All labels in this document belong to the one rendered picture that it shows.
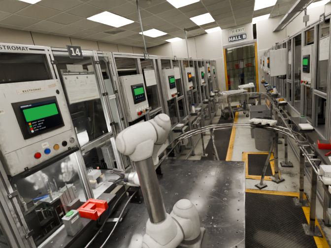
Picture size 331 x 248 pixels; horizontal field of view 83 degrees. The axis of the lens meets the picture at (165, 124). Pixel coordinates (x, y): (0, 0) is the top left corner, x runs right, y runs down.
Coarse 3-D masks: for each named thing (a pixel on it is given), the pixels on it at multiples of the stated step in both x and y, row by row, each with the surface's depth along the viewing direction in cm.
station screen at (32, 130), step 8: (32, 104) 104; (40, 104) 108; (48, 104) 112; (56, 104) 117; (24, 120) 100; (32, 120) 103; (40, 120) 108; (48, 120) 112; (56, 120) 116; (32, 128) 103; (40, 128) 107
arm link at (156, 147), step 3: (156, 144) 111; (159, 144) 111; (162, 144) 113; (153, 147) 114; (156, 147) 114; (159, 147) 115; (153, 150) 117; (156, 150) 117; (153, 153) 119; (156, 153) 121; (153, 156) 125; (156, 156) 140; (153, 159) 147; (156, 159) 149; (156, 162) 150; (156, 165) 151
